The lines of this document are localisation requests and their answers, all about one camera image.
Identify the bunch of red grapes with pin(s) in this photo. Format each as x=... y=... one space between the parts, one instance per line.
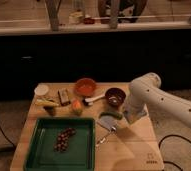
x=63 y=139

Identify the orange peach fruit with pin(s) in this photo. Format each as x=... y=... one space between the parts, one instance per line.
x=77 y=107

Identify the green cucumber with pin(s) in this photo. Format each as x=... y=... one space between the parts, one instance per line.
x=115 y=115

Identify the yellow corn cob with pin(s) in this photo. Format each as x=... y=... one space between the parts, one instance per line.
x=46 y=103

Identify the purple bowl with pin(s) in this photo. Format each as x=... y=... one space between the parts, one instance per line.
x=115 y=97

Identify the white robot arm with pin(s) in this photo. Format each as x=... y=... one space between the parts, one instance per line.
x=146 y=90

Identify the green plastic tray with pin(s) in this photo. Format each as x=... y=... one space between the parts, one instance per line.
x=80 y=154

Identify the orange bowl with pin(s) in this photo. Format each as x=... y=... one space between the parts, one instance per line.
x=85 y=87

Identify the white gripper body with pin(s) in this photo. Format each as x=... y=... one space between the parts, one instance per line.
x=130 y=108

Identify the white dish brush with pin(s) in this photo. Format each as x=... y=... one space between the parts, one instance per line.
x=90 y=101

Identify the brown chocolate bar box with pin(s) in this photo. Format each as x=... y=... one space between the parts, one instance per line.
x=64 y=97

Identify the blue sponge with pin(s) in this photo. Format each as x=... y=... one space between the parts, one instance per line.
x=142 y=113

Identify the metal cleaver spatula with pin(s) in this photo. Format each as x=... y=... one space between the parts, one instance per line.
x=110 y=124

